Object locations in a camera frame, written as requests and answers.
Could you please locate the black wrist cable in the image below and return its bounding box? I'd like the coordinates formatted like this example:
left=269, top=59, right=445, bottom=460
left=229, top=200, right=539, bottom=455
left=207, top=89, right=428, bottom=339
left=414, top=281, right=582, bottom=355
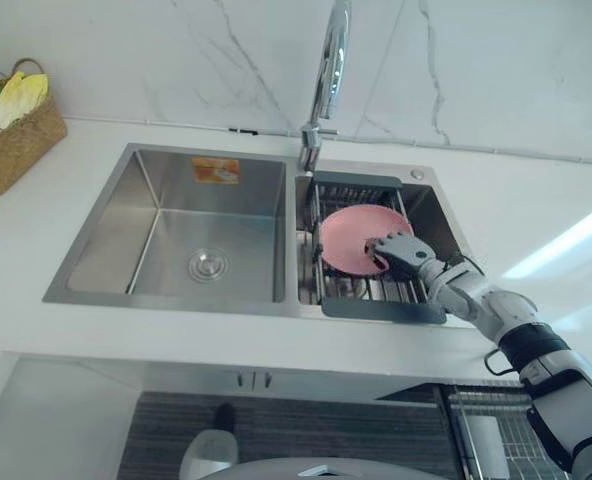
left=483, top=348, right=517, bottom=377

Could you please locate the orange sticker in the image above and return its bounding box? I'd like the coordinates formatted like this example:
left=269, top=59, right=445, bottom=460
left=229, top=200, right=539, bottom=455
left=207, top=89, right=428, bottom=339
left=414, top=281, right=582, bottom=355
left=191, top=157, right=241, bottom=185

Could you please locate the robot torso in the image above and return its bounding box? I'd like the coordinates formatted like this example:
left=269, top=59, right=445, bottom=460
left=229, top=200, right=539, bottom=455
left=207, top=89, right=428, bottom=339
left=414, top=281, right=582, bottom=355
left=188, top=458, right=412, bottom=480

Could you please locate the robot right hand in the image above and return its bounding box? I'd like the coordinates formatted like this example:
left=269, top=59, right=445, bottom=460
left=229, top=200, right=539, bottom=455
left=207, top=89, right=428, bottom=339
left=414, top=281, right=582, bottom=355
left=362, top=230, right=449, bottom=282

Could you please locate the pink plate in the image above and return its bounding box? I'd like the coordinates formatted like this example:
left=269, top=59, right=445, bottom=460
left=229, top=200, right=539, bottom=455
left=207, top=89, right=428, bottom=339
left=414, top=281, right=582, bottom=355
left=320, top=205, right=414, bottom=276

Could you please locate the chrome faucet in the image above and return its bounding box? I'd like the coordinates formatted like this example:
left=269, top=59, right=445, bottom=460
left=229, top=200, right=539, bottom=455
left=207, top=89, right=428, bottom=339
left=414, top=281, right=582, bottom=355
left=297, top=0, right=354, bottom=174

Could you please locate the stainless steel double sink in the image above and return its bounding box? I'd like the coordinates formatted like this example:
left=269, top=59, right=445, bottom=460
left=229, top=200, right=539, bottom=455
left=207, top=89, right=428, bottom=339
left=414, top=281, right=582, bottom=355
left=42, top=142, right=482, bottom=330

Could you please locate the yellow bag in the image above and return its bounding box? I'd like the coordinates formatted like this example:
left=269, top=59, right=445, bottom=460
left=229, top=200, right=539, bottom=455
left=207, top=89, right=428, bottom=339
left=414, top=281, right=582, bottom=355
left=0, top=70, right=51, bottom=138

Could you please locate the woven basket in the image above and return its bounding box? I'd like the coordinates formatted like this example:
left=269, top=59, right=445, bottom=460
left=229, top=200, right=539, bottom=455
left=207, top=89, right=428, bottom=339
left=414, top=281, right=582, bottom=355
left=0, top=58, right=69, bottom=196

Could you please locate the sink drain rack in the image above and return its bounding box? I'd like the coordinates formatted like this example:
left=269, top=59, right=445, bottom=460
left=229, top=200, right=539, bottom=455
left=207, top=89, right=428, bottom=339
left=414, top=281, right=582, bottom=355
left=309, top=170, right=448, bottom=326

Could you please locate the sink drain strainer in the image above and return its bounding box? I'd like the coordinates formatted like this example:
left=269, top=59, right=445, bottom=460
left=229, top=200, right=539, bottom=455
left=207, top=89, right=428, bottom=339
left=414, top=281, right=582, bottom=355
left=187, top=246, right=231, bottom=279

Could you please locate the dishwasher rack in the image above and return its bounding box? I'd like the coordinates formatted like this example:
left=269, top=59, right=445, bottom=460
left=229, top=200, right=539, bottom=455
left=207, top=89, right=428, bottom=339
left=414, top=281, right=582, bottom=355
left=440, top=383, right=572, bottom=480

